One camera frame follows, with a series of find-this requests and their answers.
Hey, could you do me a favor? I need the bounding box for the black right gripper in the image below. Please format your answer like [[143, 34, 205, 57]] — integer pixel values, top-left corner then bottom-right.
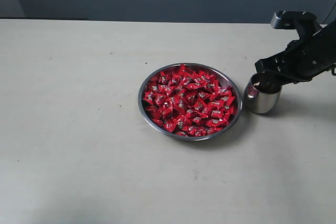
[[255, 21, 335, 84]]

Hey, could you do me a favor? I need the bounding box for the stainless steel cup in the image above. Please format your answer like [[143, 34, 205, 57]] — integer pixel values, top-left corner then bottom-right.
[[243, 72, 281, 114]]

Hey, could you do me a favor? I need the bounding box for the pile of red candies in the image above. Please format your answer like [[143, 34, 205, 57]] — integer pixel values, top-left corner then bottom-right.
[[142, 63, 236, 137]]

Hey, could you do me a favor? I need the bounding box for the round steel plate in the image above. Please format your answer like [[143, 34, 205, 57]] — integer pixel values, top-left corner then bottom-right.
[[138, 62, 243, 142]]

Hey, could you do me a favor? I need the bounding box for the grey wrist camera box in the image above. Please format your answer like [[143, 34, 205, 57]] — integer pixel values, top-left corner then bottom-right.
[[270, 10, 322, 39]]

